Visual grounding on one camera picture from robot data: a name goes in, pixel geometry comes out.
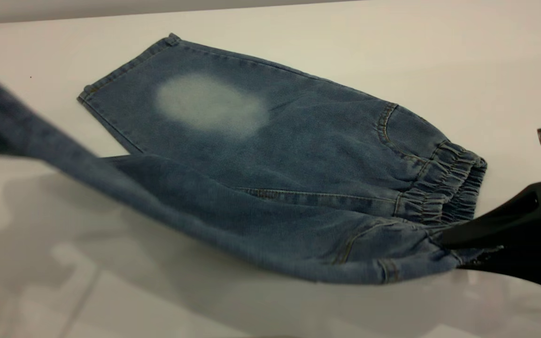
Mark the blue denim pants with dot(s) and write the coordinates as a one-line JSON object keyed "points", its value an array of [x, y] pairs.
{"points": [[298, 188]]}

